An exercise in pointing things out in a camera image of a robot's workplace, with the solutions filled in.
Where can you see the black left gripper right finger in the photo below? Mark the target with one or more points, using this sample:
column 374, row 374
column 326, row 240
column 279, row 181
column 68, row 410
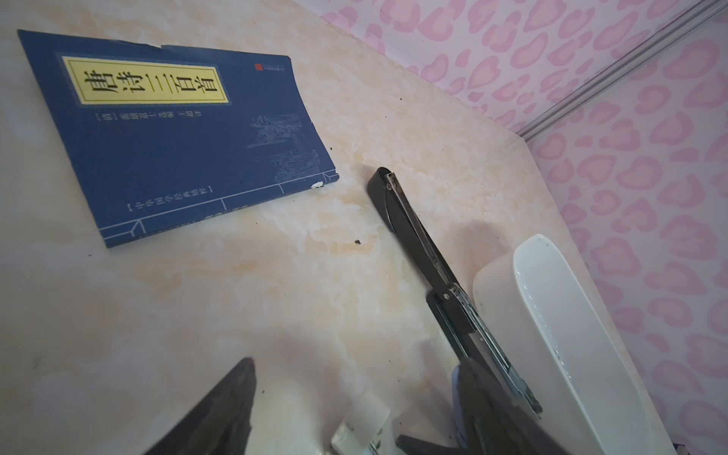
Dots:
column 493, row 424

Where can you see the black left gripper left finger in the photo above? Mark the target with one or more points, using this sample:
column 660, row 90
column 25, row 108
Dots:
column 220, row 422

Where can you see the black long stapler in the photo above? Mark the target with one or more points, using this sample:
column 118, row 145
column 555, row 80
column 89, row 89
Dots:
column 450, row 305

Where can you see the grey white mini stapler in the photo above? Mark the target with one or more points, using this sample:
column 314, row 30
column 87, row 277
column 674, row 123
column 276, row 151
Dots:
column 366, row 429

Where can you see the white plastic tray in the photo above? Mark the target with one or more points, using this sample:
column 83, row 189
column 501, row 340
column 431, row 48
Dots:
column 536, row 309

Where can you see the blue book yellow label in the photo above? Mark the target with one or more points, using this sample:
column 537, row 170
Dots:
column 162, row 137

